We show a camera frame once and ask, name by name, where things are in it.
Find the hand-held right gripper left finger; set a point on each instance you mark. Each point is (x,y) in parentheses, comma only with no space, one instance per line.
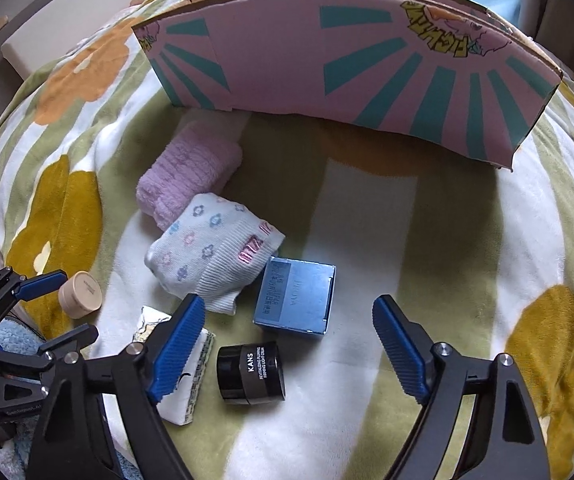
(177,347)

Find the floral fleece blanket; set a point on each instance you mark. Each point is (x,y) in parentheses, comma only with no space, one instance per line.
(367,220)

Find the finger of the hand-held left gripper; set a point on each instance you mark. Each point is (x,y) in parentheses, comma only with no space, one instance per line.
(69,338)
(42,283)

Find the purple fluffy socks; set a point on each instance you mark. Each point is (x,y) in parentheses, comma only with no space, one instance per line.
(187,175)

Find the black cream jar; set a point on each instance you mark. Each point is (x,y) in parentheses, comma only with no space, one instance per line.
(252,372)

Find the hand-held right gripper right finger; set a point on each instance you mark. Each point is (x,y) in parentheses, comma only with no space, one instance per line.
(399,347)

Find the blue square box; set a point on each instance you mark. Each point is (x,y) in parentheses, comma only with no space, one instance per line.
(297,297)

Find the white tissue pack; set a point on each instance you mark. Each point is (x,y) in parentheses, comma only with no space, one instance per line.
(192,377)

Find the light blue fluffy cloth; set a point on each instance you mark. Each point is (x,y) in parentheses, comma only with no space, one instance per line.
(14,338)

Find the pink printed cardboard box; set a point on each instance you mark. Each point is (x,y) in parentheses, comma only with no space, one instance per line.
(287,60)

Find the white cushion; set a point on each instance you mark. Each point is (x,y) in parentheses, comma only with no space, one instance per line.
(67,25)

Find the white floral socks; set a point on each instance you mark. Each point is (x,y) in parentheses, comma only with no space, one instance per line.
(207,250)

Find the beige round jar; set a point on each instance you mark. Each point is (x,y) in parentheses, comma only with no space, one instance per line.
(79,294)

